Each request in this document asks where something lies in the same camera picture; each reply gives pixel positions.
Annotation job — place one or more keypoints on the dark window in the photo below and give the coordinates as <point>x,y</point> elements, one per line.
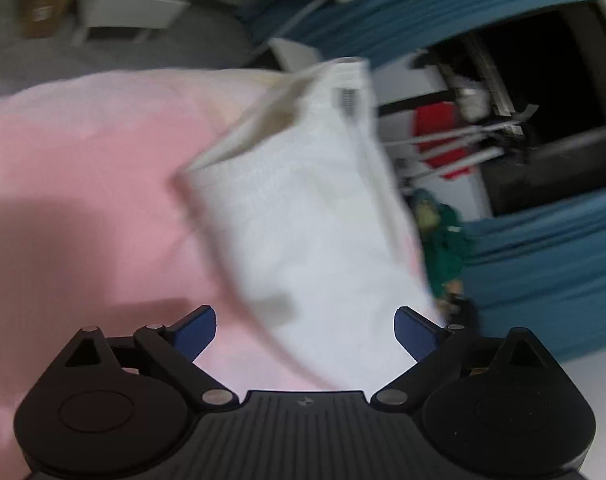
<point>548,75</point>

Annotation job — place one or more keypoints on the pastel printed blanket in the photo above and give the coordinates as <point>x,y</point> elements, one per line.
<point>83,200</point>

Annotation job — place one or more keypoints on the red cloth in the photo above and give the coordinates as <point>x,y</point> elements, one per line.
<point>440,130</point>

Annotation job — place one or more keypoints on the metal drying rack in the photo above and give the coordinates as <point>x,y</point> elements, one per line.
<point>463,132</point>

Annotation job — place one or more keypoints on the blue curtain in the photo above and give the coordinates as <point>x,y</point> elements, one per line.
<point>548,270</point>
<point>433,5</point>

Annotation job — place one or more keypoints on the green doll figure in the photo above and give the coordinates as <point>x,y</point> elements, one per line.
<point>445,240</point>

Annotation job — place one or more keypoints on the white towel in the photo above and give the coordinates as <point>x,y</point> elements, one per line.
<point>303,210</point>

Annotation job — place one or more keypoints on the white box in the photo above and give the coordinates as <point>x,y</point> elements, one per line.
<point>298,55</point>

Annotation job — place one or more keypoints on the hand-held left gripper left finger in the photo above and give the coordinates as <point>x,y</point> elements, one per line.
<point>197,331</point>

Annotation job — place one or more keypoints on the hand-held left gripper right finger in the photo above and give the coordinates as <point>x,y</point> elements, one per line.
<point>414,334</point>

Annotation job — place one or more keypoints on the white drawer cabinet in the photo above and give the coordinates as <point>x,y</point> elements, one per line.
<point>133,5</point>

